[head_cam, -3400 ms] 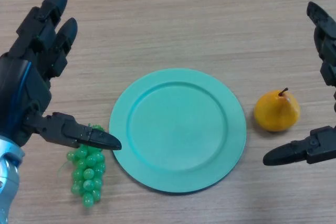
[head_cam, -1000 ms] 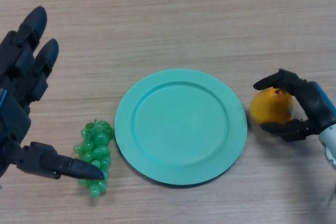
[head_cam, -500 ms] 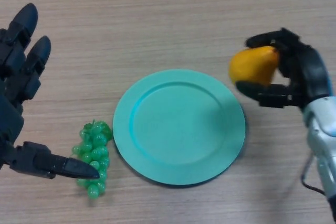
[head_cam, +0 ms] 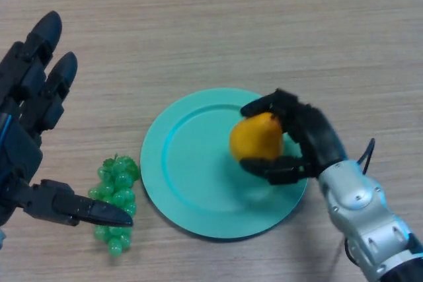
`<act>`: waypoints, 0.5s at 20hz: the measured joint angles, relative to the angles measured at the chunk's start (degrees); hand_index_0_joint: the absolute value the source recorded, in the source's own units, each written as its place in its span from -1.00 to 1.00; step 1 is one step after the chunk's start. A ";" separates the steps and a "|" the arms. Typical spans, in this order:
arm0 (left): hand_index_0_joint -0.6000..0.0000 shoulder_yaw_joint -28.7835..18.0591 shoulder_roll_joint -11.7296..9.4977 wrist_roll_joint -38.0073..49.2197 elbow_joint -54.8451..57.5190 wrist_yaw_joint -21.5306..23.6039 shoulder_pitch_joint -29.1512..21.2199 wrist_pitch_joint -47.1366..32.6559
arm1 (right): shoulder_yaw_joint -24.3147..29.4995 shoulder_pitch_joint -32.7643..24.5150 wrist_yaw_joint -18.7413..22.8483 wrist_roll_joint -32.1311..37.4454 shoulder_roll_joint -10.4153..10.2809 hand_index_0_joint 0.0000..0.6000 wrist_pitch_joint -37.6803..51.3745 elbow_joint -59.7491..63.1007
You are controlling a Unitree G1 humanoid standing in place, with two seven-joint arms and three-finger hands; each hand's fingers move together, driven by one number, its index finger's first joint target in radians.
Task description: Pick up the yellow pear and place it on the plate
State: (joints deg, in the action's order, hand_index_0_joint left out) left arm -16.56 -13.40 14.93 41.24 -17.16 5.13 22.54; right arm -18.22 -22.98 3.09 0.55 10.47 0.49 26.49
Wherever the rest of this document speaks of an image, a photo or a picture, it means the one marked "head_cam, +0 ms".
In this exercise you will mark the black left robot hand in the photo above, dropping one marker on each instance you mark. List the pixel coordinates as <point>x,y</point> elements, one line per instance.
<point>18,146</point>

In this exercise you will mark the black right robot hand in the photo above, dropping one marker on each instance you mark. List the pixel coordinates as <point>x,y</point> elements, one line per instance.
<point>317,136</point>

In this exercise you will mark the yellow pear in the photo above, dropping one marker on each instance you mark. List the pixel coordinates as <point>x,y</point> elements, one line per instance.
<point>256,138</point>

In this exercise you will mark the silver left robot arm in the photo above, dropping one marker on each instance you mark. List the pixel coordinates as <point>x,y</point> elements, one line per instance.
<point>2,240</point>

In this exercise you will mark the green grape bunch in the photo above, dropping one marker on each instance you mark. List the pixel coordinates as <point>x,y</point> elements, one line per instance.
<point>115,183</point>

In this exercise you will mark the green round plate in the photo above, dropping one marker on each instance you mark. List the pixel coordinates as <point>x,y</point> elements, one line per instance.
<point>195,169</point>

